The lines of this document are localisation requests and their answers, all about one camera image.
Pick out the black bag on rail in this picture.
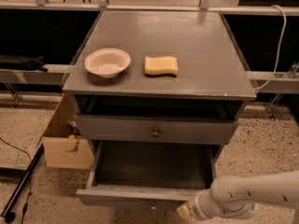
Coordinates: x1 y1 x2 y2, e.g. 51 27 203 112
0 55 48 72

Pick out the grey wooden drawer cabinet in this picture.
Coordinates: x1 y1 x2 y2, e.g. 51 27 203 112
62 10 257 161

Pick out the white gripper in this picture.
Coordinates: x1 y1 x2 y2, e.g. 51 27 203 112
177 189 258 221

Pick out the yellow sponge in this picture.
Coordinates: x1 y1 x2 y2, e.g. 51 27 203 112
145 56 178 76

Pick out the metal railing frame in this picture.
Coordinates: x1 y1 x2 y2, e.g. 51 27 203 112
1 0 298 105

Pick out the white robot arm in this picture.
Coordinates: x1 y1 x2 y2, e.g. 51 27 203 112
177 171 299 224

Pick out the cardboard box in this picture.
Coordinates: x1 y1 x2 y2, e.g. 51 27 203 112
42 95 93 169

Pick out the white paper bowl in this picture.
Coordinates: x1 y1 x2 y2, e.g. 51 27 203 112
84 49 131 78

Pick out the black pole on floor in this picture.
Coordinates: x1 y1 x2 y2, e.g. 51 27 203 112
0 145 44 224

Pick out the grey top drawer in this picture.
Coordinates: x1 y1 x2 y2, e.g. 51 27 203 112
75 115 238 145

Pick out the grey drawer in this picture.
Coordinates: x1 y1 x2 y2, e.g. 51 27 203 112
77 141 216 210
75 115 238 145

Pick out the black floor cable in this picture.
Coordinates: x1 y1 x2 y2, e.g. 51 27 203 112
0 136 34 224

